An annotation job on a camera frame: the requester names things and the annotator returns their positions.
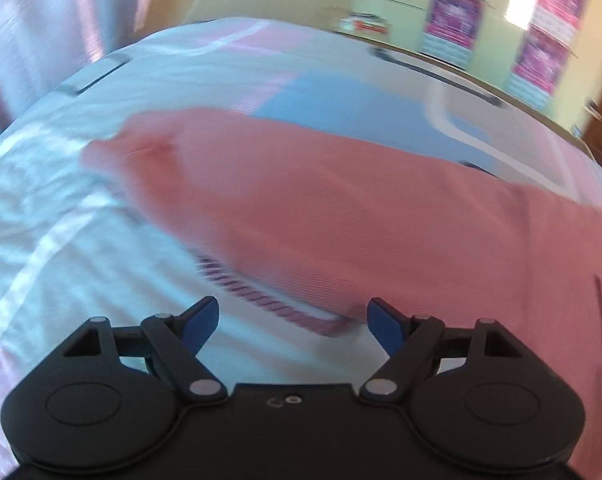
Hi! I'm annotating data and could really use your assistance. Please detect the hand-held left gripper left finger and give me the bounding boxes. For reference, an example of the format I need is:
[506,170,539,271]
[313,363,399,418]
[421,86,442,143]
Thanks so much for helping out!
[61,296,228,406]

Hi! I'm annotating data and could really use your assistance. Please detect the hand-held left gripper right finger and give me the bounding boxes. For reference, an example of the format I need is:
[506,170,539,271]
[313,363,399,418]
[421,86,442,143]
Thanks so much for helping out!
[359,297,525,406]

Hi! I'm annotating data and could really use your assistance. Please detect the pink knit garment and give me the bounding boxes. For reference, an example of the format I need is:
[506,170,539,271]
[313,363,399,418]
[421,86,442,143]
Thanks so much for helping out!
[81,105,602,441]

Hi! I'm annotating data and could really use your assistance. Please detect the printed pastel bed sheet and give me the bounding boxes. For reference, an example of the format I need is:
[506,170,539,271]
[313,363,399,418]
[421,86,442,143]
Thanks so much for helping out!
[0,16,602,480]

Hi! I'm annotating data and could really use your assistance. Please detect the stack of books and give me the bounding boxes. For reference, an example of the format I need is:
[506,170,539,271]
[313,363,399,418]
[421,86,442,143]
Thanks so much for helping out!
[335,11,390,37]

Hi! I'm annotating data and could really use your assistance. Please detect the pale pink curtain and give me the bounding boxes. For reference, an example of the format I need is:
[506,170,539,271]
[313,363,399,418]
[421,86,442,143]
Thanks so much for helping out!
[0,0,136,131]

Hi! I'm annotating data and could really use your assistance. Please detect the wooden bed frame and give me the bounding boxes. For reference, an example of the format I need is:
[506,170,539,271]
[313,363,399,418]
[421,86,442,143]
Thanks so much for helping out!
[333,29,599,163]

